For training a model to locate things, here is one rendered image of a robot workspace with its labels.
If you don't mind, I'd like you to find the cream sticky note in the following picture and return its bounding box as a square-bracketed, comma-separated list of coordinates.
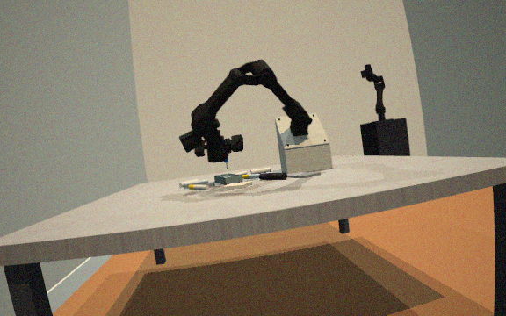
[221, 182, 252, 190]

